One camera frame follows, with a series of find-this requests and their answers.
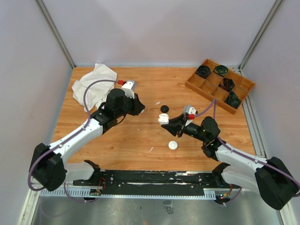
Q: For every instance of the blue green rolled item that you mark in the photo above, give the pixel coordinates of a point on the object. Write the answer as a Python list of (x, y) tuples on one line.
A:
[(233, 100)]

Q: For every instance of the black round charging case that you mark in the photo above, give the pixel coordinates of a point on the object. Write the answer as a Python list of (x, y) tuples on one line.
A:
[(164, 109)]

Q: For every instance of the wooden compartment tray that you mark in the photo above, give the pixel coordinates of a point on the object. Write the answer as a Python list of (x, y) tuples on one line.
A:
[(219, 82)]

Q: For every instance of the black rolled item far left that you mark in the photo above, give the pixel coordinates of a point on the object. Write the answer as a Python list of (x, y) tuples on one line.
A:
[(203, 71)]

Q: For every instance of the white crumpled cloth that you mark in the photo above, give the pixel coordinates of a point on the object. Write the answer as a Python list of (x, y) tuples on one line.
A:
[(92, 89)]

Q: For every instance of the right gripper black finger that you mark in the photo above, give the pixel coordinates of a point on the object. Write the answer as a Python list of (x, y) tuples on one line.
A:
[(181, 120), (173, 129)]

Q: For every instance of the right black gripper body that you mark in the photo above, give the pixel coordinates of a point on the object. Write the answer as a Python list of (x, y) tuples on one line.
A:
[(193, 130)]

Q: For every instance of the white round charging case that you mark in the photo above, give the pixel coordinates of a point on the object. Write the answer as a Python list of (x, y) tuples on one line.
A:
[(163, 119), (173, 145)]

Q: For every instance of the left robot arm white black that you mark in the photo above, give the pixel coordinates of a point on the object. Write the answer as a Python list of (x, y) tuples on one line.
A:
[(49, 165)]

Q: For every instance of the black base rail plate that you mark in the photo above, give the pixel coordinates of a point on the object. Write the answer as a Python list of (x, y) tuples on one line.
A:
[(152, 183)]

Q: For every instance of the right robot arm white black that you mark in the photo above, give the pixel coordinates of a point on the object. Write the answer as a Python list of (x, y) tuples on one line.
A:
[(269, 178)]

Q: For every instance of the dark red rolled item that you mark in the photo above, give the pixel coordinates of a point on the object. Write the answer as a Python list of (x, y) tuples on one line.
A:
[(227, 84)]

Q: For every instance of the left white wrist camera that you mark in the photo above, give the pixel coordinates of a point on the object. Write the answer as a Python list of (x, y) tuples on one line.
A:
[(128, 87)]

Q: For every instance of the green black rolled item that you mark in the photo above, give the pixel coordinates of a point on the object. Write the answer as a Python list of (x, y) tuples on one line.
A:
[(221, 70)]

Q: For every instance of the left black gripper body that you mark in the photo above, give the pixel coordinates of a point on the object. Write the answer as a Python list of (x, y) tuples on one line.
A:
[(128, 108)]

